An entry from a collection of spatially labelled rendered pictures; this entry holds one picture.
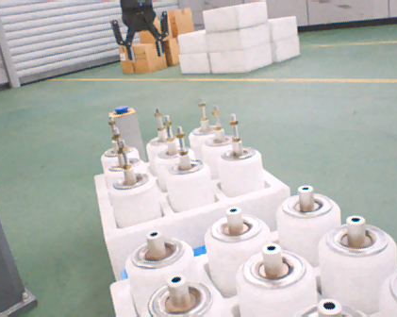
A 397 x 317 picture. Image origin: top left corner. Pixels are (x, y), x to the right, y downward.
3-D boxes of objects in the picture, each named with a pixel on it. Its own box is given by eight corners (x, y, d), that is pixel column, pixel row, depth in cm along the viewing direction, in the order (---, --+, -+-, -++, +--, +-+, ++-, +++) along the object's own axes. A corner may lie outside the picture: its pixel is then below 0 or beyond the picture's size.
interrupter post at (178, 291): (173, 313, 47) (168, 289, 46) (168, 301, 49) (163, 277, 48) (194, 306, 48) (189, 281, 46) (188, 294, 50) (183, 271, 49)
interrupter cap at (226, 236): (221, 250, 58) (221, 245, 57) (204, 226, 65) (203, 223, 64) (271, 234, 59) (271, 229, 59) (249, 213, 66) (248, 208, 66)
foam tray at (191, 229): (125, 315, 86) (105, 239, 81) (108, 232, 122) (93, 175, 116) (297, 260, 95) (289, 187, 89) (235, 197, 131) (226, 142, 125)
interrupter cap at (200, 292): (157, 336, 44) (155, 330, 44) (142, 295, 51) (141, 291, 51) (223, 312, 46) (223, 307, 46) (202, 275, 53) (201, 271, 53)
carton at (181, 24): (194, 33, 500) (190, 7, 491) (178, 37, 487) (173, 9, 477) (178, 35, 523) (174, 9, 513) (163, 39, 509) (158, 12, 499)
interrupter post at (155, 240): (152, 261, 58) (146, 241, 57) (148, 253, 60) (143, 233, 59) (169, 256, 58) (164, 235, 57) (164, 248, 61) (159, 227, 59)
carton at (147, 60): (167, 68, 478) (162, 41, 468) (150, 73, 464) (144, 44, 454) (152, 68, 500) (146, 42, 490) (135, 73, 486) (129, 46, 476)
